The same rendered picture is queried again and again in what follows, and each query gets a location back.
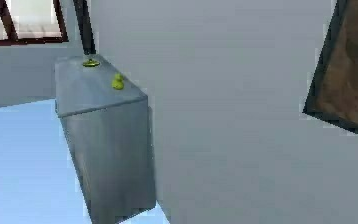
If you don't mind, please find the black upright post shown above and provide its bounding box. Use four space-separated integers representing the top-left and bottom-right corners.
72 0 97 56

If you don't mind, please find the black framed brown picture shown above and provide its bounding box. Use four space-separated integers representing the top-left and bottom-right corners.
302 0 358 140

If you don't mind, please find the grey cabinet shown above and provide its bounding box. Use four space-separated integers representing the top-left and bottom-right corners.
54 53 157 224

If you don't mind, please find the green round vase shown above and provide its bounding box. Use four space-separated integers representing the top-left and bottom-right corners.
111 72 126 91

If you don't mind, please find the green flat dish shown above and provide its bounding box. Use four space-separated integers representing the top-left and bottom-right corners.
82 58 101 68

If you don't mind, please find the dark framed window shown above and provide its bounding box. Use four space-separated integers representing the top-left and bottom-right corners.
0 0 70 47

